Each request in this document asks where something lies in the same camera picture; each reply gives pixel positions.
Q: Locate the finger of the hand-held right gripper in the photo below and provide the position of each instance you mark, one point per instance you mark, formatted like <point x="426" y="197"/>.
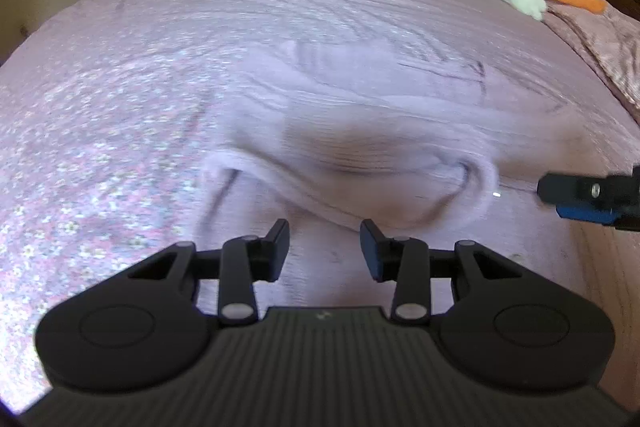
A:
<point x="570" y="189"/>

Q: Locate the pink quilted blanket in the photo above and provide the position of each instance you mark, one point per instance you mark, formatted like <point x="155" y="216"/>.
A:
<point x="610" y="42"/>

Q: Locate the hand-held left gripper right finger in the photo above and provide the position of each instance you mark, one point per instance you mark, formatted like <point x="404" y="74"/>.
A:
<point x="372" y="252"/>

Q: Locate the pink floral bed sheet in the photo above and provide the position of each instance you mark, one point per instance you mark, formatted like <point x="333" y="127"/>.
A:
<point x="125" y="107"/>

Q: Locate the lilac knitted sweater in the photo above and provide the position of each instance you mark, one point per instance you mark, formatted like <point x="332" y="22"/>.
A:
<point x="350" y="147"/>

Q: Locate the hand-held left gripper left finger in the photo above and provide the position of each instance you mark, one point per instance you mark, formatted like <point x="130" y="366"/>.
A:
<point x="280" y="247"/>

